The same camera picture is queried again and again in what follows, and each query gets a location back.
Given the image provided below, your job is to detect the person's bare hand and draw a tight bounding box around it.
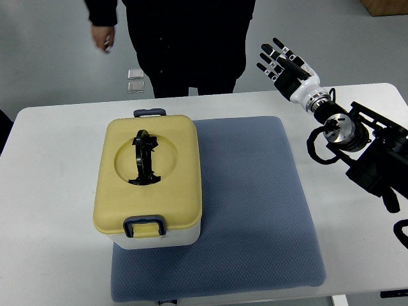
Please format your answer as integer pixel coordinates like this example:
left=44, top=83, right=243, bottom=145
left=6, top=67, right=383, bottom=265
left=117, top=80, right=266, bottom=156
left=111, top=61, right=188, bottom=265
left=91, top=25, right=115, bottom=54

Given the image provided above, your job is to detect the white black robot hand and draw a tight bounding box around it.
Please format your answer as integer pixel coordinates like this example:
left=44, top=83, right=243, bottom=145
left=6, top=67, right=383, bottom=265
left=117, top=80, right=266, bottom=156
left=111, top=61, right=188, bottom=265
left=256, top=38, right=320, bottom=103

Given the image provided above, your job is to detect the yellow box lid black handle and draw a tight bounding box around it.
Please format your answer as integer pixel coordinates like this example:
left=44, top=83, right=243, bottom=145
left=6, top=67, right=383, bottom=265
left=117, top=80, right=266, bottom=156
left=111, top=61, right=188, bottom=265
left=93, top=115, right=202, bottom=240

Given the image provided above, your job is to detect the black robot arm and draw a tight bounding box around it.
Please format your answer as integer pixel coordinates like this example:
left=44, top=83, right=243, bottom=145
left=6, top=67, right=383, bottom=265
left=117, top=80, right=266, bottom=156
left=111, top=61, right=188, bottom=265
left=306, top=89, right=407, bottom=214

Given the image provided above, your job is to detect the brown cardboard box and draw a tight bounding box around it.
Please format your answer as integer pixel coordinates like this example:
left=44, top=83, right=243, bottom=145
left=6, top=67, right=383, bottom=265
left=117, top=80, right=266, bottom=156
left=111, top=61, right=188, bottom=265
left=361, top=0, right=408, bottom=17

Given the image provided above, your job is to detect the white storage box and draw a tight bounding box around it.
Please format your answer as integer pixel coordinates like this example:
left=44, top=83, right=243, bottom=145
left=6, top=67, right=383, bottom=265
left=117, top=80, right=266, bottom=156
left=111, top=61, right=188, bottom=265
left=108, top=221, right=201, bottom=250

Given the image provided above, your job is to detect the upper floor socket plate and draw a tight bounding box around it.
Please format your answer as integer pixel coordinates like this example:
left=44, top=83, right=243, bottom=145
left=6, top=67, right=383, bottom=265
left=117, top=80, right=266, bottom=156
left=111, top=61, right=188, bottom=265
left=127, top=68, right=144, bottom=80

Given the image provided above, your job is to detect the floor socket plate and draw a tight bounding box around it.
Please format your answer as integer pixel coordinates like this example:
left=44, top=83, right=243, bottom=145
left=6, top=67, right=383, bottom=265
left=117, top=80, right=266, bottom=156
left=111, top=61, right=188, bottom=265
left=127, top=68, right=144, bottom=80
left=127, top=81, right=145, bottom=94

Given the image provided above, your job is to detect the lower floor socket plate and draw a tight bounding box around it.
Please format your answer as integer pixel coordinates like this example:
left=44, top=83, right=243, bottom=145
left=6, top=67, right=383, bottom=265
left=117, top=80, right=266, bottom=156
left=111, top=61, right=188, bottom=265
left=127, top=81, right=145, bottom=94

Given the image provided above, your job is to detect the person in black clothes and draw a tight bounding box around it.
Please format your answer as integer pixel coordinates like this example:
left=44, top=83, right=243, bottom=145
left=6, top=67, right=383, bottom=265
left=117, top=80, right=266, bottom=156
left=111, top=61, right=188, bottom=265
left=84, top=0, right=257, bottom=98

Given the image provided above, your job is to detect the blue grey cushion mat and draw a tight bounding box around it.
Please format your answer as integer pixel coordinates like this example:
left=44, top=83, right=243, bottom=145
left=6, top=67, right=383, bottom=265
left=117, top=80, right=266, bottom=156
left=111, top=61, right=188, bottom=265
left=111, top=116, right=326, bottom=302

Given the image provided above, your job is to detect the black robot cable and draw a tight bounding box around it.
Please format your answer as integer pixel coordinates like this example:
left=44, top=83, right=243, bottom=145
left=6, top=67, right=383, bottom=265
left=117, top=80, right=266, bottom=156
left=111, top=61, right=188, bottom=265
left=306, top=125, right=342, bottom=165

